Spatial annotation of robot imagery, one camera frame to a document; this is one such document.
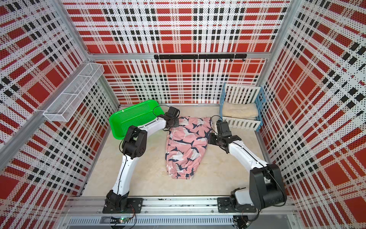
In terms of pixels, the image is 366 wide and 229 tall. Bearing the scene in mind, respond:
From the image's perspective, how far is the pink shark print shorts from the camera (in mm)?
837

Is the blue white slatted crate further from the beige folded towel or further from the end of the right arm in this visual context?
the end of the right arm

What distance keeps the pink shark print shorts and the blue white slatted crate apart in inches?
6.9

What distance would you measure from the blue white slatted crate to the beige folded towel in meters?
0.02

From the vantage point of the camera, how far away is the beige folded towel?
1065 mm

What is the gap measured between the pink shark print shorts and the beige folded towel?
5.7 inches

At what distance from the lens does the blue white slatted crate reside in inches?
40.3
